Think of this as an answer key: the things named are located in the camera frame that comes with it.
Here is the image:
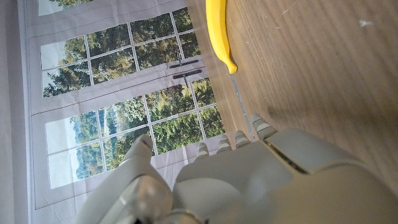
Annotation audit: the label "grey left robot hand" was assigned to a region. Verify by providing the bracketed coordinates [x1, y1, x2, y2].
[76, 113, 398, 224]

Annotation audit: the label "yellow banana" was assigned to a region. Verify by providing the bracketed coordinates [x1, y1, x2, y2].
[205, 0, 238, 75]

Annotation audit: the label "printed window backdrop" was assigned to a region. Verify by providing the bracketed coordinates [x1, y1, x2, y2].
[17, 0, 237, 224]

